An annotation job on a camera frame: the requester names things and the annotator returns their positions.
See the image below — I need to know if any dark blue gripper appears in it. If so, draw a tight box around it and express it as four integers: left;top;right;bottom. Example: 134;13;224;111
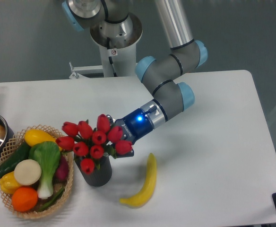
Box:
106;108;154;158

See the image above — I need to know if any red tulip bouquet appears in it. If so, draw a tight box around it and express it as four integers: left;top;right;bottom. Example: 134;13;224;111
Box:
56;114;132;175

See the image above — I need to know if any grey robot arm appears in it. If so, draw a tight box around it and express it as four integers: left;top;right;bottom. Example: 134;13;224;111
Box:
62;0;207;157

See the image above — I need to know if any dark grey ribbed vase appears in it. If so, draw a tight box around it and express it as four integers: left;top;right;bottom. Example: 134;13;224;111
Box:
75;156;112;187

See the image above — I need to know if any yellow banana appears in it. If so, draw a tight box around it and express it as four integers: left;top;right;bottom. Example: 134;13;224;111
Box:
119;153;157;208

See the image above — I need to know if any purple sweet potato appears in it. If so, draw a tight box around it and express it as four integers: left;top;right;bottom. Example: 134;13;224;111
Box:
55;156;69;181

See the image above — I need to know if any green bok choy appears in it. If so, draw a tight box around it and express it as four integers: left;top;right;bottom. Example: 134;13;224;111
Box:
29;141;60;200

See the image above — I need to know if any green bean pod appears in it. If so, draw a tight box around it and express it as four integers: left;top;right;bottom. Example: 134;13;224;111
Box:
37;188;65;212

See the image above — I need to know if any yellow squash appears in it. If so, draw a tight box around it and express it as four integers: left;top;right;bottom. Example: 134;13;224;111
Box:
24;129;56;147

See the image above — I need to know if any white round radish slice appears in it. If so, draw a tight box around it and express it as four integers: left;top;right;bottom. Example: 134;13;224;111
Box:
14;159;42;186

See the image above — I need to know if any dark green cucumber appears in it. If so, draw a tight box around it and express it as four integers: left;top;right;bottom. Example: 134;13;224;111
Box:
0;141;31;178

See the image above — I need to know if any woven wicker basket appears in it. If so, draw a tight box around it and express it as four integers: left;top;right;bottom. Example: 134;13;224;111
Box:
0;124;74;219

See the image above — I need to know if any orange fruit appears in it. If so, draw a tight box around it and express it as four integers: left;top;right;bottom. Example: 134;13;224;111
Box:
12;186;38;212

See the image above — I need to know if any yellow bell pepper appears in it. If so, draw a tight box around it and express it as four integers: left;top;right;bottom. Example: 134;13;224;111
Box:
0;171;22;194

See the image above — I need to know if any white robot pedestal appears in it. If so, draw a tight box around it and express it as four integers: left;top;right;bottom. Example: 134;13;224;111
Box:
69;43;137;79

